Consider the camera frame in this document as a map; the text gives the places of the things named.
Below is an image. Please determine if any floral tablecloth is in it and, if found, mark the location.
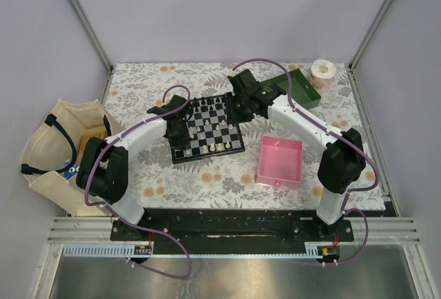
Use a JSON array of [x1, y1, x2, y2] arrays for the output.
[[103, 61, 387, 210]]

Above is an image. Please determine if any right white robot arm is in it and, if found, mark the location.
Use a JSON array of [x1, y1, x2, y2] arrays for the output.
[[226, 70, 366, 241]]

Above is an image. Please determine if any tape roll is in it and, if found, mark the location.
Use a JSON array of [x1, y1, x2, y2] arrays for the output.
[[307, 59, 338, 94]]

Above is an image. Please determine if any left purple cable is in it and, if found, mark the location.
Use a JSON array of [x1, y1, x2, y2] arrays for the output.
[[84, 85, 194, 280]]

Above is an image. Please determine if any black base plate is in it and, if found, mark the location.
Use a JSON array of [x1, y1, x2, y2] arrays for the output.
[[110, 208, 355, 243]]

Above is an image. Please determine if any pink plastic box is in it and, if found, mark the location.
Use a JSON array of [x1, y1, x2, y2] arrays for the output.
[[256, 136, 303, 189]]

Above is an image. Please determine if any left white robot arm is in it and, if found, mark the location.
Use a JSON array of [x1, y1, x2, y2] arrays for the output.
[[76, 95, 189, 240]]

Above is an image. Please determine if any black and grey chessboard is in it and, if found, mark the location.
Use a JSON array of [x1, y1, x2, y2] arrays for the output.
[[171, 95, 245, 165]]

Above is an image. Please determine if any beige tote bag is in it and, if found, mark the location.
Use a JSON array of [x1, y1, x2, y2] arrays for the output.
[[20, 99, 123, 216]]

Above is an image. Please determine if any purple cable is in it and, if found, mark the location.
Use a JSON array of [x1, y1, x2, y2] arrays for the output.
[[84, 85, 194, 280], [232, 58, 381, 267]]

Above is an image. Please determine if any green plastic box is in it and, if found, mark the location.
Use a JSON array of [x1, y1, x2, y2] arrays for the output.
[[261, 69, 321, 110]]

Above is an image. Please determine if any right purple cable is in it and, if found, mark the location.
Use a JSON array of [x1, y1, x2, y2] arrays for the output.
[[232, 58, 381, 267]]

